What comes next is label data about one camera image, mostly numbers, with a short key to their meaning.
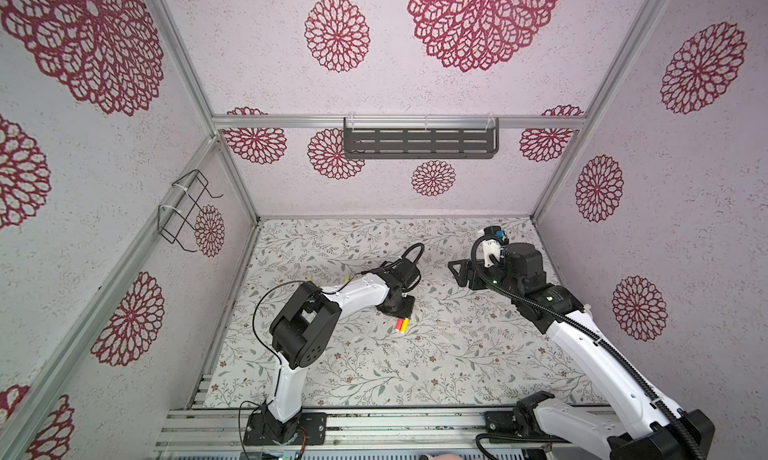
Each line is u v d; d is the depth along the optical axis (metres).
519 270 0.57
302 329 0.50
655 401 0.40
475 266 0.66
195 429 0.75
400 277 0.75
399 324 0.92
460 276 0.68
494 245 0.66
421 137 0.97
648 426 0.38
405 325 0.91
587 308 0.88
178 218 0.76
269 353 0.52
